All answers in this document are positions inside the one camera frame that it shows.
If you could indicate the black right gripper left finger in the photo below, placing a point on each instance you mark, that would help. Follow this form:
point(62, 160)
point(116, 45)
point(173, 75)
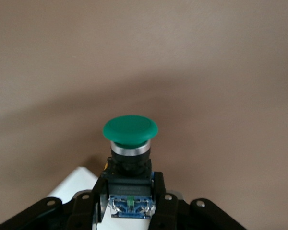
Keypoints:
point(69, 215)

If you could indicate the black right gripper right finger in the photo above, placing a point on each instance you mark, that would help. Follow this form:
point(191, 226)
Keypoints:
point(177, 215)

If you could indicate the green mushroom push button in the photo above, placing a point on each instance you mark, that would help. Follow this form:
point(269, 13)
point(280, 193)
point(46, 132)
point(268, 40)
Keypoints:
point(130, 130)

